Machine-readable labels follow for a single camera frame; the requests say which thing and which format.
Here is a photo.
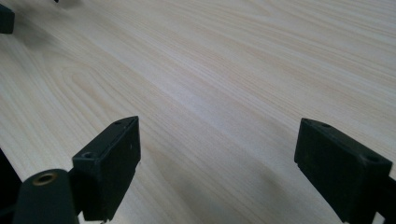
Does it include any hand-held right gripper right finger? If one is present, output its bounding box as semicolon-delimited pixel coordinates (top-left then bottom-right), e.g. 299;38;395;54
293;118;394;224

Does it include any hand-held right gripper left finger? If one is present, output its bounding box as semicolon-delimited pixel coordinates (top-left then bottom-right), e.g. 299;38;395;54
71;116;142;223

